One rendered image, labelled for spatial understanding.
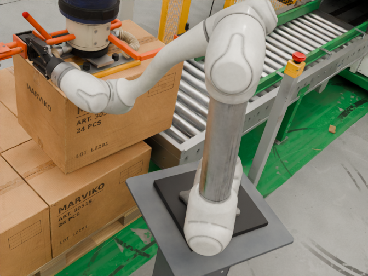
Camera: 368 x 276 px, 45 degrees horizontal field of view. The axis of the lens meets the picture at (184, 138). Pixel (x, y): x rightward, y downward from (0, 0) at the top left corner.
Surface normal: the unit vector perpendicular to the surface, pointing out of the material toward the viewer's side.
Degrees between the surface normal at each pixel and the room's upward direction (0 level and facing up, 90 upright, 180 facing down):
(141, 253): 0
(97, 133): 90
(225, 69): 84
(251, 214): 1
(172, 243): 0
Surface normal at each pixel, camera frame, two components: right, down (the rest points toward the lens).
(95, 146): 0.67, 0.56
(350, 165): 0.15, -0.74
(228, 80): -0.17, 0.54
